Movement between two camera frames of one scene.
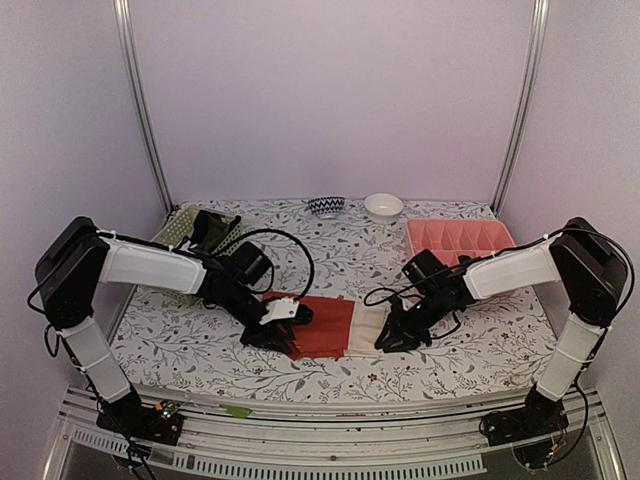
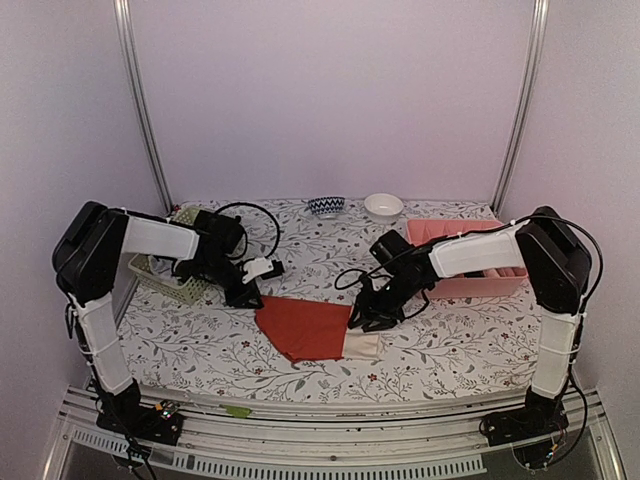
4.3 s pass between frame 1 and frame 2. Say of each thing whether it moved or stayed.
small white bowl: stayed
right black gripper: moved
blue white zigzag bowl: stayed
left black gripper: moved
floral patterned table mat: stayed
